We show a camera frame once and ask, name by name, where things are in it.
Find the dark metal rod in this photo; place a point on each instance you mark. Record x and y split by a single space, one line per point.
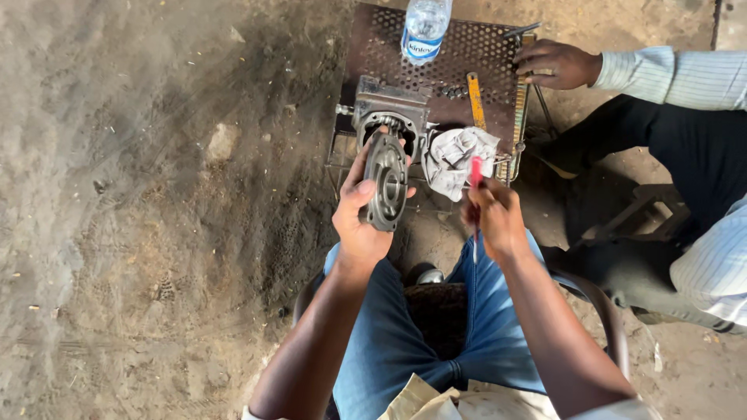
522 29

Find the person's right fingers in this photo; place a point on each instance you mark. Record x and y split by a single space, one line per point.
481 204

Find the rusty perforated metal stand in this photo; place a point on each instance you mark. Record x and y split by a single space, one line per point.
472 55

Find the person's blue jeans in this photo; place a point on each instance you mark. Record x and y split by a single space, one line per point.
385 338

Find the person's left hand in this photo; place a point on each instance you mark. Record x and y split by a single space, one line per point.
353 224

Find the clear plastic water bottle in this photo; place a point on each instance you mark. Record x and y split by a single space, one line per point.
425 29

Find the yellow ribbed metal bar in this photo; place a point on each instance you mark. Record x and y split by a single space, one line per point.
521 111

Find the dirty white rag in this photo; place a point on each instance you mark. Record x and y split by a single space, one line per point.
458 154

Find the grey metal gearbox housing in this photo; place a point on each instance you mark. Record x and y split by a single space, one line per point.
391 104

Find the round grey metal cover plate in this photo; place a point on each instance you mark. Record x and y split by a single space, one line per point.
379 158

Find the dark wooden stool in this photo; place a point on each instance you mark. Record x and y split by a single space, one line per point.
642 213

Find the person's beige shirt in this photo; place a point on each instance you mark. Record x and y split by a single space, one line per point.
496 402

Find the person's right hand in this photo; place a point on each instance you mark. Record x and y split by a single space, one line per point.
499 221

